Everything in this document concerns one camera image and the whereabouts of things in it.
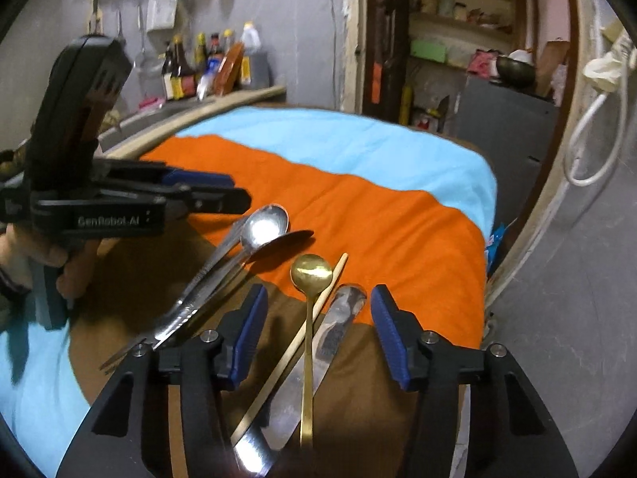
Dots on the white bowl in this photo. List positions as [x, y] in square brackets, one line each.
[520, 55]

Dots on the wooden shelf unit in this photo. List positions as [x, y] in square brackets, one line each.
[460, 22]

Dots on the dark metal bowl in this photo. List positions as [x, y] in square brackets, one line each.
[515, 68]

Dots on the white wall holder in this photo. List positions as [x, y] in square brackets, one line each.
[161, 12]

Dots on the metal hanging ladle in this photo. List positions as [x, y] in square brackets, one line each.
[120, 22]

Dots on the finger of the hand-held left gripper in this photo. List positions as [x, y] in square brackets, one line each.
[199, 178]
[219, 199]

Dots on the blue snack wrapper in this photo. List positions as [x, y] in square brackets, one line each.
[497, 244]

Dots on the silver table knife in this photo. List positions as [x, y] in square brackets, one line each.
[298, 398]

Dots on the gold spoon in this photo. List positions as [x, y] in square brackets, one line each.
[311, 271]

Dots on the dark bottle yellow cap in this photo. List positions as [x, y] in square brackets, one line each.
[200, 55]

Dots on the pink cloth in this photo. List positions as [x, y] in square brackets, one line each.
[481, 62]

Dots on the person's left forearm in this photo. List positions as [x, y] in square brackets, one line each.
[7, 286]

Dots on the steel sink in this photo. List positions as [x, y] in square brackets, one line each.
[144, 118]

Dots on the dark bottle yellow label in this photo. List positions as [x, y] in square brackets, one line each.
[183, 77]

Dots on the teal jar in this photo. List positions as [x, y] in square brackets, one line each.
[445, 4]

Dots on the grey cabinet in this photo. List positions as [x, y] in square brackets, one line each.
[502, 114]

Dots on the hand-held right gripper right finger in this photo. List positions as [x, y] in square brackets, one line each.
[393, 338]

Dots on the blue white packet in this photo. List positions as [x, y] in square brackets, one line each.
[206, 84]

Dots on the clear bottle yellow cap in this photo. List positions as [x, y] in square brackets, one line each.
[227, 40]

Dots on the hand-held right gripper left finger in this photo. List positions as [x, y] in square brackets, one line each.
[249, 338]

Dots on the brown wooden board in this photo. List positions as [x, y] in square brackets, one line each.
[553, 62]

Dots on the wooden door frame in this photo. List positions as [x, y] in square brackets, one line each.
[354, 35]

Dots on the small lidded jar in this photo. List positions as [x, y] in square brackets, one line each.
[461, 11]

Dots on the wooden cutting board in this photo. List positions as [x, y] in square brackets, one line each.
[97, 12]

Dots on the striped blue orange blanket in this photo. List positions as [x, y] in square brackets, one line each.
[373, 209]

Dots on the wooden chopstick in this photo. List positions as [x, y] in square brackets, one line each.
[337, 269]

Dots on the person's left hand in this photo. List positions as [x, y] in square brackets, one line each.
[22, 251]

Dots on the dark bottle red label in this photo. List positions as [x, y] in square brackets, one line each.
[215, 47]

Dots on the cream rubber glove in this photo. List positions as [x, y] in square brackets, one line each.
[609, 64]

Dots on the green box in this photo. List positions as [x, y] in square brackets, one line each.
[429, 51]

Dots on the pink soap dish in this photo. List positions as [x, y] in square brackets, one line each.
[150, 104]

